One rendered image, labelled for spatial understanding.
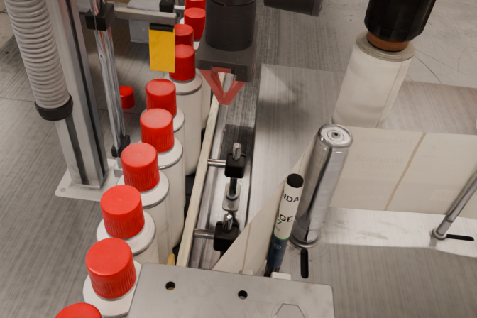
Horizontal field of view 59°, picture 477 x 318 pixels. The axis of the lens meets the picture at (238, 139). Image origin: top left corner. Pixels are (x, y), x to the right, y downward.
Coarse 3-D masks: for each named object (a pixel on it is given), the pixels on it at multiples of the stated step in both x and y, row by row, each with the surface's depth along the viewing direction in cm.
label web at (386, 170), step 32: (352, 128) 47; (384, 128) 47; (352, 160) 50; (384, 160) 50; (416, 160) 50; (448, 160) 50; (288, 192) 40; (352, 192) 55; (384, 192) 54; (416, 192) 54; (448, 192) 54; (256, 224) 39; (288, 224) 44; (224, 256) 34; (256, 256) 45
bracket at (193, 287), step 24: (144, 264) 24; (144, 288) 23; (192, 288) 23; (216, 288) 23; (240, 288) 23; (264, 288) 23; (288, 288) 24; (312, 288) 24; (144, 312) 22; (168, 312) 22; (192, 312) 22; (216, 312) 22; (240, 312) 22; (264, 312) 22; (288, 312) 22; (312, 312) 23
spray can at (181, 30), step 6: (180, 24) 56; (180, 30) 55; (186, 30) 55; (192, 30) 55; (180, 36) 54; (186, 36) 54; (192, 36) 55; (180, 42) 55; (186, 42) 55; (192, 42) 56; (198, 72) 59
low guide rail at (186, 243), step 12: (216, 108) 71; (204, 144) 64; (204, 156) 62; (204, 168) 61; (192, 192) 57; (192, 204) 56; (192, 216) 54; (192, 228) 53; (192, 240) 54; (180, 252) 50; (180, 264) 49
